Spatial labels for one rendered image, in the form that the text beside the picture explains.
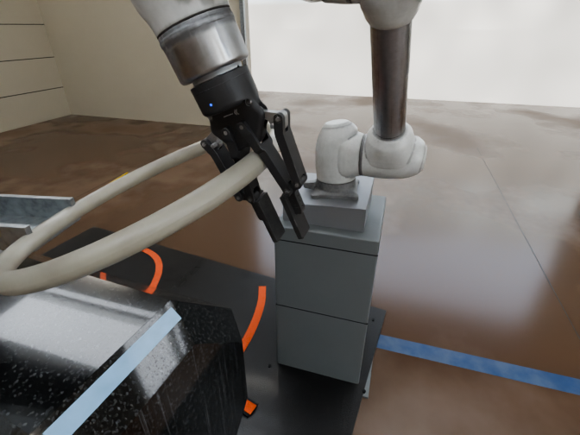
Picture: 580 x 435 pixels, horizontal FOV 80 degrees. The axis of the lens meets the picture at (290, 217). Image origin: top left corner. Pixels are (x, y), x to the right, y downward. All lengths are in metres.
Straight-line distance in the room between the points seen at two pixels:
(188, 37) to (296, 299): 1.24
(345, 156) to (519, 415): 1.35
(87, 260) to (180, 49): 0.24
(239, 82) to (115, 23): 6.45
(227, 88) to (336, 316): 1.22
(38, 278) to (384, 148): 1.00
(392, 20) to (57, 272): 0.81
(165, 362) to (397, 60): 0.92
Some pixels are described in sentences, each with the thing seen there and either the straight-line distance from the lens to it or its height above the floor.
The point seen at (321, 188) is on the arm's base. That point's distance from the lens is 1.35.
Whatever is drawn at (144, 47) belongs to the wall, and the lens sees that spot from 6.56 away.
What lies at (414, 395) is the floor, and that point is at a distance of 1.85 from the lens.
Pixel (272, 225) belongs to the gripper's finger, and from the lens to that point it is 0.50.
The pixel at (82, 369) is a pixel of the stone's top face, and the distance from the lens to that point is 0.86.
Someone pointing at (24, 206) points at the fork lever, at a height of 1.15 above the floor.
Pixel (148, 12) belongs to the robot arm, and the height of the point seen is 1.48.
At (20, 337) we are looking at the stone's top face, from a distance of 1.00.
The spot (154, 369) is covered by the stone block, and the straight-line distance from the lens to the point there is 0.88.
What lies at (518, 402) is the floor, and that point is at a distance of 2.02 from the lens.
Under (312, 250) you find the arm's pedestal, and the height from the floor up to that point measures 0.71.
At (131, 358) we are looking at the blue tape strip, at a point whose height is 0.85.
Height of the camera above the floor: 1.47
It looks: 29 degrees down
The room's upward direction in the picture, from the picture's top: straight up
